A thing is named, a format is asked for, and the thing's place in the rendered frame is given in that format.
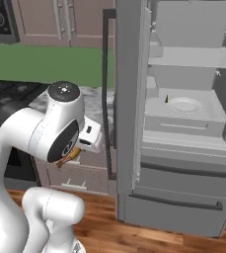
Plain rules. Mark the grey fridge inner drawer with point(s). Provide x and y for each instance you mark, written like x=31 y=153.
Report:
x=183 y=125

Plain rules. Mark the black stove with hob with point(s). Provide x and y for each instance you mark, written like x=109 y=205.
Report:
x=9 y=95

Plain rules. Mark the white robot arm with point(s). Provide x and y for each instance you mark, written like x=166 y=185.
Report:
x=15 y=145

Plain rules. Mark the grey freezer drawer front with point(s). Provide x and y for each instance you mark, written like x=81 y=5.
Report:
x=177 y=217
x=183 y=183

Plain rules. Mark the small green item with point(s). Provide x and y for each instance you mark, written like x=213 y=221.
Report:
x=166 y=99

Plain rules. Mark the grey fridge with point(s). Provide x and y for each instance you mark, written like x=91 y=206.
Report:
x=183 y=66

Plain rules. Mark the white plate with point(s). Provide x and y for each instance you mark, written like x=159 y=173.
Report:
x=185 y=105

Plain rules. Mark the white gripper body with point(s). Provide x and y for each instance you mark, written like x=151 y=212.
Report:
x=93 y=143

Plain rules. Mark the beige cupboard door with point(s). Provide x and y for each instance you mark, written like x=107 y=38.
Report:
x=35 y=19
x=91 y=23

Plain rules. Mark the brown chicken drumstick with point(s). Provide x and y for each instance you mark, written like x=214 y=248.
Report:
x=69 y=157

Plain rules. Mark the beige drawer front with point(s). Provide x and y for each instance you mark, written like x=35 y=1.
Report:
x=93 y=159
x=91 y=179

